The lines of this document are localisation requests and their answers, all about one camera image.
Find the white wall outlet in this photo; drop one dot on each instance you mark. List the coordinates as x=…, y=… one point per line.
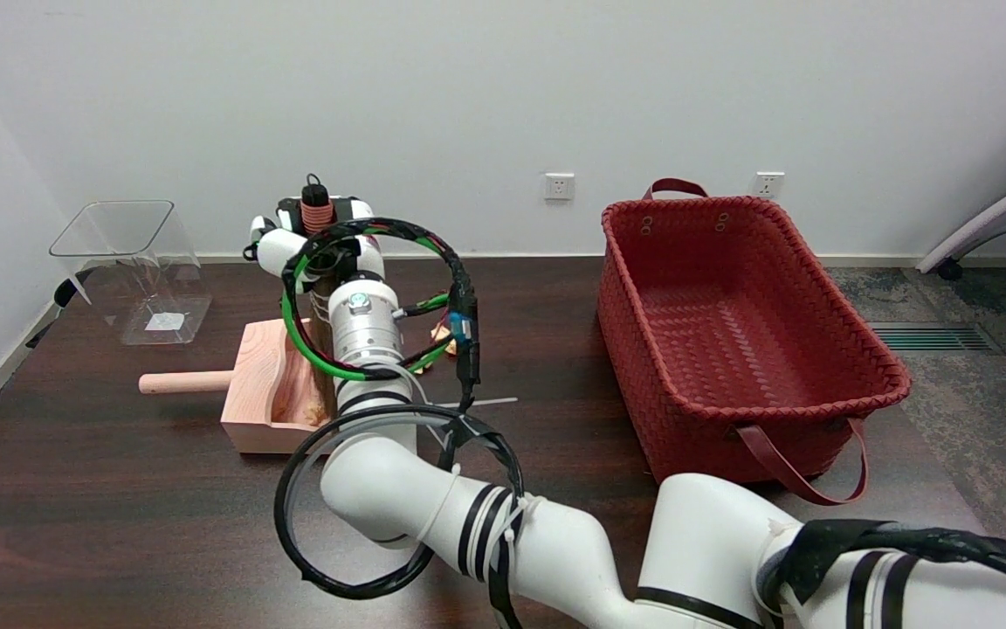
x=559, y=186
x=768, y=184

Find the red woven basket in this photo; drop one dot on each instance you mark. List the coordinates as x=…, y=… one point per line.
x=730, y=332

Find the brown hand brush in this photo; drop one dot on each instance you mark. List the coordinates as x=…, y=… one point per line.
x=317, y=210

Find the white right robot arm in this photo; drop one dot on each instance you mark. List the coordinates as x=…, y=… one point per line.
x=381, y=489

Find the small black object beside table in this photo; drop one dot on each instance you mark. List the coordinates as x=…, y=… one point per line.
x=66, y=290

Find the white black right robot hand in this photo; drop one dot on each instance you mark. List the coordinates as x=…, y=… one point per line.
x=276, y=249

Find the metal floor vent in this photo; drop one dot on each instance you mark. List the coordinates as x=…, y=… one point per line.
x=931, y=337

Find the yellow paper ball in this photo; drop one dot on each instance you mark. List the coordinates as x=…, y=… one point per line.
x=441, y=331
x=316, y=411

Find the clear plastic container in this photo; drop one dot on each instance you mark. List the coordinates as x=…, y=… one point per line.
x=132, y=262

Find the wooden dustpan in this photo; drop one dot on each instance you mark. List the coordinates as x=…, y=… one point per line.
x=258, y=393

